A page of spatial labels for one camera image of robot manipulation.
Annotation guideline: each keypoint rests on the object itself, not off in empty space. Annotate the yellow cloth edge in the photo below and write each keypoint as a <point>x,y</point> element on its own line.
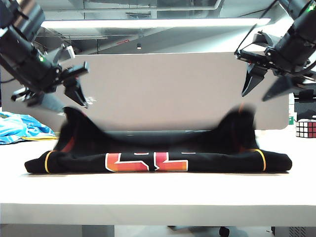
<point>39,138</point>

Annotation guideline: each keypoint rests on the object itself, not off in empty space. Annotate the black office chair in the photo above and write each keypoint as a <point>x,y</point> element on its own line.
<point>306,111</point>

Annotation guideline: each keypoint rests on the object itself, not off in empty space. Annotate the small round ceiling spotlight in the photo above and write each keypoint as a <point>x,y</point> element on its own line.
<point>139,46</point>

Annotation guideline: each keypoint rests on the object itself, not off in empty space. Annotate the black basketball jersey number 35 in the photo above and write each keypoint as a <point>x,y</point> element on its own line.
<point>158,144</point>

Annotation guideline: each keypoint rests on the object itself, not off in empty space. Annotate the grey table leg panel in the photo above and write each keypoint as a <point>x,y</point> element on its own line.
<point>49,230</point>

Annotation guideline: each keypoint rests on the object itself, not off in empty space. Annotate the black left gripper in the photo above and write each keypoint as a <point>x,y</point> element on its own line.
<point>42,74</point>

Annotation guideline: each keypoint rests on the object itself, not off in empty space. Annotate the long white ceiling light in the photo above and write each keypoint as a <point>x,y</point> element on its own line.
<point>148,23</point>

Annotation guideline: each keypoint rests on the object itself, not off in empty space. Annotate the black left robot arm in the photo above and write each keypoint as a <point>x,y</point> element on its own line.
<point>22,22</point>

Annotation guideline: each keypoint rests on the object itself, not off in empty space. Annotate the rubik's cube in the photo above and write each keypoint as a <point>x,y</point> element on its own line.
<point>307,129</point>

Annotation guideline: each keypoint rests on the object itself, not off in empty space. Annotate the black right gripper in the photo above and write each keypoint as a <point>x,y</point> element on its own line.
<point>293,54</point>

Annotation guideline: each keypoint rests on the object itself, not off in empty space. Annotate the dark grey mesh cabinet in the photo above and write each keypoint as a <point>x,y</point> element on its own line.
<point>296,232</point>

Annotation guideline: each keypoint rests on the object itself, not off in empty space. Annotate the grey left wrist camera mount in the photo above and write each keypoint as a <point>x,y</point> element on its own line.
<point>64,52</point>

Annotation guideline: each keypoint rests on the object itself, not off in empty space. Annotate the clear bottle green label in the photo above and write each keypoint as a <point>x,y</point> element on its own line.
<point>291,120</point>

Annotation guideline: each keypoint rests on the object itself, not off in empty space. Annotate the blue white patterned cloth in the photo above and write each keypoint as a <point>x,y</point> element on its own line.
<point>17,128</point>

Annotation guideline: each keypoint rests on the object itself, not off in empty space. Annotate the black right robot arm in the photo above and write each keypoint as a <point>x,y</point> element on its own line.
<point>300,12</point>

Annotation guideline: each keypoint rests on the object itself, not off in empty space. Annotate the red ceiling sign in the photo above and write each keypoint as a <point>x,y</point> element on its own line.
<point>123,42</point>

